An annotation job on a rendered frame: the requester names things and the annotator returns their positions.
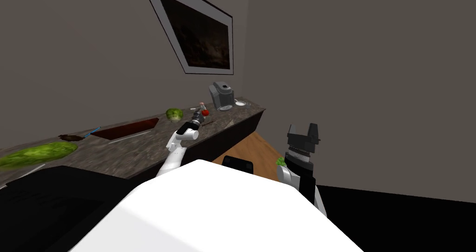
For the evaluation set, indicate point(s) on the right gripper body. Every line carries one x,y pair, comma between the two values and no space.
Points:
303,142

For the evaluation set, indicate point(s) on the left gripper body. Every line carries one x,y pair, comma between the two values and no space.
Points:
197,118

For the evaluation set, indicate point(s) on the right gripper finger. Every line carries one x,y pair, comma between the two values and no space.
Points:
293,129
314,129

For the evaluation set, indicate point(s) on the red tomato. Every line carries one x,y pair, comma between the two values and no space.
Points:
205,113

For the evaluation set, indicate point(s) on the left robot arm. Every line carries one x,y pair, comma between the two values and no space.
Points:
173,159

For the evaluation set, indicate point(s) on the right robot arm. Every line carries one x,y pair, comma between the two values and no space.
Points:
303,174

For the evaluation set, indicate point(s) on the small pale shaker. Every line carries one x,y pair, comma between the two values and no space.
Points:
202,104

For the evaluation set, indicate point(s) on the green lettuce head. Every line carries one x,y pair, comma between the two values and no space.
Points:
174,114

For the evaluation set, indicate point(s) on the small green leafy thing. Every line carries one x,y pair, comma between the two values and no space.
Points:
280,162

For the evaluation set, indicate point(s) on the grey coffee machine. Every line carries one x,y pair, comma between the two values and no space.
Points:
221,95

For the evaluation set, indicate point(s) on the white plate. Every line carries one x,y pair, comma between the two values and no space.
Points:
240,103

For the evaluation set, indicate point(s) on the dark red tray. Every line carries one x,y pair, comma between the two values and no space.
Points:
128,129

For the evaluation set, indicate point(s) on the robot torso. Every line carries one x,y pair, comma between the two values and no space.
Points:
219,211

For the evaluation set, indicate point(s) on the dark brown flat lump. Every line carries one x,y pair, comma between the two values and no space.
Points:
70,137

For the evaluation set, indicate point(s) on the long green vegetable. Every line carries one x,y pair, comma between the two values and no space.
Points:
37,154

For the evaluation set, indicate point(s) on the dark framed wall picture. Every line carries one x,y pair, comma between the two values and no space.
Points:
202,40

